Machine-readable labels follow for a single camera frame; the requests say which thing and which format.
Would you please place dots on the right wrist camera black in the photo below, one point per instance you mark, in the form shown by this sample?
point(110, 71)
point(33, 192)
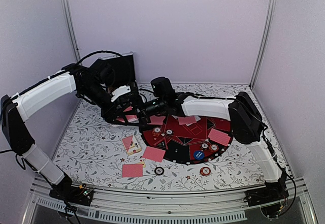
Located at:
point(162, 88)

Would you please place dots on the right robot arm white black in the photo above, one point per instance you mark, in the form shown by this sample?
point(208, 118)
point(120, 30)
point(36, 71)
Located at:
point(248, 129)

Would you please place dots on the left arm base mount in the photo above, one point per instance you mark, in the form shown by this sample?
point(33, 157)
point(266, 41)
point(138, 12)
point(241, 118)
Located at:
point(81, 194)

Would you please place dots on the round red black poker mat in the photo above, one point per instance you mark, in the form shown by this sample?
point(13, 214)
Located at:
point(187, 139)

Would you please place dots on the red cards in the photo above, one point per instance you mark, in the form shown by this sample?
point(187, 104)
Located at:
point(219, 137)

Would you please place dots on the right aluminium frame post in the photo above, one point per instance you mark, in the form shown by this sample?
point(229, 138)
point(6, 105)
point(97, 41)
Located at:
point(263, 44)

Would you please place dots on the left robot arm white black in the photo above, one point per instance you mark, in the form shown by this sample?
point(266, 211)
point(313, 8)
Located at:
point(86, 82)

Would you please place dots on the triangular all in marker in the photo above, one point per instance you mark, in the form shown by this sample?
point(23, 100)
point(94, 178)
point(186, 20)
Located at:
point(162, 144)

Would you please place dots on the blue small blind button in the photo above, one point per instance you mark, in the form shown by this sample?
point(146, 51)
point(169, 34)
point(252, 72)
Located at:
point(198, 155)

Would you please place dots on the left aluminium frame post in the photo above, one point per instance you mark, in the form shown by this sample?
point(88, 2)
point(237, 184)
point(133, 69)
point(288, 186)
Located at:
point(69, 23)

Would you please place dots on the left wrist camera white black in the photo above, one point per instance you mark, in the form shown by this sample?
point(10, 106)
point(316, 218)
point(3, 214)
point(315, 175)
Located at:
point(122, 90)

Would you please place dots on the floral table cloth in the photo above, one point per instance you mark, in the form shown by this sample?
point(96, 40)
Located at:
point(91, 151)

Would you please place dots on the black brown chip stack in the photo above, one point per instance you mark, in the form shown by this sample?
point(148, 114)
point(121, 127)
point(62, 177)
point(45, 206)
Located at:
point(159, 171)

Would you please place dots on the red chips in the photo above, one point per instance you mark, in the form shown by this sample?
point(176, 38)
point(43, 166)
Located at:
point(214, 148)
point(156, 132)

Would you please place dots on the orange red chip stack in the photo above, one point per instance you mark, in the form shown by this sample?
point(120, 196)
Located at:
point(205, 171)

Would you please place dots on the black chips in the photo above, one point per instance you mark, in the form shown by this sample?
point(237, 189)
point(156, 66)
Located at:
point(204, 146)
point(169, 132)

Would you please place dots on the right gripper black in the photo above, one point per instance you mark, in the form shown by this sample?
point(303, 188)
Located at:
point(143, 115)

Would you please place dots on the aluminium poker case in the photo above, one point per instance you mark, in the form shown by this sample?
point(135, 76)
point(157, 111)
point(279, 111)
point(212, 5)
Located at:
point(123, 72)

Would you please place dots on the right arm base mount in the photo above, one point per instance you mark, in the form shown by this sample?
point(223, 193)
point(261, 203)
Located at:
point(271, 201)

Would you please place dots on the front aluminium rail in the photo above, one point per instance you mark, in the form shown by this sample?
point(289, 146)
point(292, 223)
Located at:
point(112, 205)

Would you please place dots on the aluminium frame post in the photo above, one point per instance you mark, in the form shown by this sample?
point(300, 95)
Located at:
point(69, 23)
point(263, 44)

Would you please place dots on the two of diamonds card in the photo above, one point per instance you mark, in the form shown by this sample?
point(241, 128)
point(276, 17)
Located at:
point(142, 163)

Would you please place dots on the card box with ace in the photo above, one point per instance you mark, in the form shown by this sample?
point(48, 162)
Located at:
point(131, 145)

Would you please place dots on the red backed card deck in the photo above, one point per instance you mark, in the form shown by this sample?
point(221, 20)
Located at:
point(130, 118)

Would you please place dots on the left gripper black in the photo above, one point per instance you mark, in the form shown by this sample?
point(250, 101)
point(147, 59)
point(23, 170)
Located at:
point(109, 117)

